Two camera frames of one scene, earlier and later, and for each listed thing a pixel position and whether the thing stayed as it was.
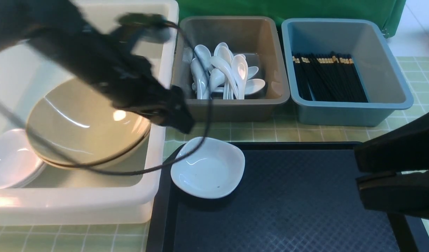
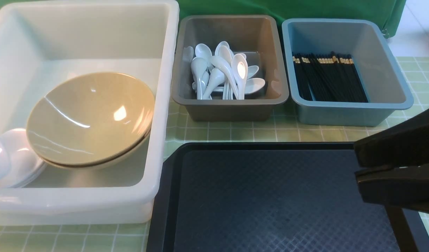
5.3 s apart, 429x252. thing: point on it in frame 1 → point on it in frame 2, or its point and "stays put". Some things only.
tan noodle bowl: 78,125 stays put
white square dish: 212,172 → 0,160
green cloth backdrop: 389,12 stays put
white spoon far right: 253,86 stays put
